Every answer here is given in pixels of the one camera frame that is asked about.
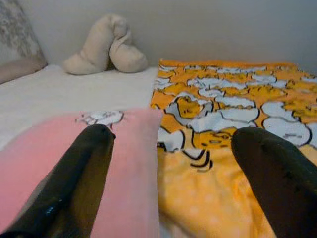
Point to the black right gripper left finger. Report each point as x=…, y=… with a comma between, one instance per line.
x=74, y=186

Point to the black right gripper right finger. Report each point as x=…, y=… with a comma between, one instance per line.
x=280, y=188

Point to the pink fluffy pillow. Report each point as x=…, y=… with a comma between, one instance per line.
x=133, y=173

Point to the yellow cartoon print blanket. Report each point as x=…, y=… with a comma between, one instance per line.
x=210, y=198

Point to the white quilted mattress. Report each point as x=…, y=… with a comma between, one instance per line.
x=74, y=91

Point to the cream plush toy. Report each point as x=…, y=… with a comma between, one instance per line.
x=99, y=49

